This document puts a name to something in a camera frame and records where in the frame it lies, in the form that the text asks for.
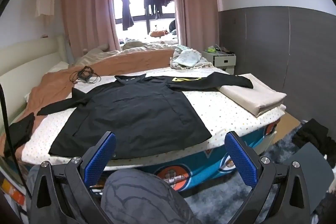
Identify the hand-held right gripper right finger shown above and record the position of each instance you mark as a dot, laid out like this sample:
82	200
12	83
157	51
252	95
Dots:
240	158

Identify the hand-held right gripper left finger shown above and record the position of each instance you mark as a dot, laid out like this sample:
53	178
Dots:
103	155

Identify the black jacket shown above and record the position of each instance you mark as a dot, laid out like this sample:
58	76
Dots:
131	113

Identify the black clothes pile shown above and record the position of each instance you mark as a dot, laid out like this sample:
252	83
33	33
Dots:
312	137

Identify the grey rug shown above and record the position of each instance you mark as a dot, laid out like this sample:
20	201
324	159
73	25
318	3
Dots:
218	203

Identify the bed with dotted sheet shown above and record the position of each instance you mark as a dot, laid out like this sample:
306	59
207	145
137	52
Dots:
223	111

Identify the brown cardboard sheet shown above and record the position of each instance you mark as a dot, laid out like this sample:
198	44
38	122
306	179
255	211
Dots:
286	127

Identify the beige folded cloth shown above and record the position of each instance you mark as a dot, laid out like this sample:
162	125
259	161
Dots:
254	98

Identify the dark grey board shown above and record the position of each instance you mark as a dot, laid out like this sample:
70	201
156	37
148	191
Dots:
312	169

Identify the black folded cloth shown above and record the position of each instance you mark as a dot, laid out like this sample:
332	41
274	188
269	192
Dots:
21	129

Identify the orange blanket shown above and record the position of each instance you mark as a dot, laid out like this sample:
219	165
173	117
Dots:
126	61

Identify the white nightstand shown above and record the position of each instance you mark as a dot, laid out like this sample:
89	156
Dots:
223	61

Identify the light blue patterned cloth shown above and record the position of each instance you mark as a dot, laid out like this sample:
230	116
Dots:
187	60

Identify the green item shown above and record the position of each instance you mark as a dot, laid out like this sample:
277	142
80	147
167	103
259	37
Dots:
210	50

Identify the cream headboard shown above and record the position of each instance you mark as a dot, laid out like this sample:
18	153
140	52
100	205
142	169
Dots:
29	56

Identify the orange cushion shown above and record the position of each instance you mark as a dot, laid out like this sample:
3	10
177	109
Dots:
158	33

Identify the pink curtain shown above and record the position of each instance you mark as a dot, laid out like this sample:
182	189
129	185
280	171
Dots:
194	3
89	3

